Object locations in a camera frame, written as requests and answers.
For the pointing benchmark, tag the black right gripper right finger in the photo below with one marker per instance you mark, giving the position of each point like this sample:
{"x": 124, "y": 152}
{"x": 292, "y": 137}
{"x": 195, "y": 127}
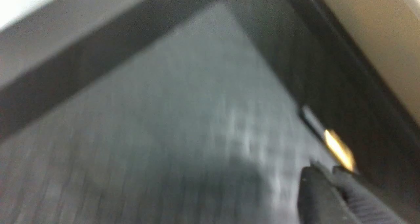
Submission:
{"x": 368, "y": 204}

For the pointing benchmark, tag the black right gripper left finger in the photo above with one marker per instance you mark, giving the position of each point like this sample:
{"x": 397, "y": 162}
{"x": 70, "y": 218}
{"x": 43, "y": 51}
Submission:
{"x": 319, "y": 201}

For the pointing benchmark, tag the black chopstick gold band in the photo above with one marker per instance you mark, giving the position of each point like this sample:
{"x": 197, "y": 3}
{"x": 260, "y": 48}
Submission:
{"x": 333, "y": 143}

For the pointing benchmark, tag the black plastic serving tray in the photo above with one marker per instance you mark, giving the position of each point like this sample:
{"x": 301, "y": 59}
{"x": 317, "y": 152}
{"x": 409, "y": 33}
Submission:
{"x": 186, "y": 112}

